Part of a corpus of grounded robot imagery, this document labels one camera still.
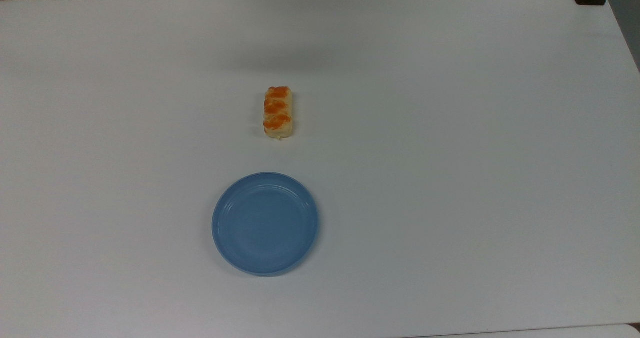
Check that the orange glazed bread loaf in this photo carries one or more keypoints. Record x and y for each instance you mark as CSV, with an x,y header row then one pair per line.
x,y
278,112

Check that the blue round plate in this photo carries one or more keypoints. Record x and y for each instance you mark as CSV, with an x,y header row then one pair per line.
x,y
265,224

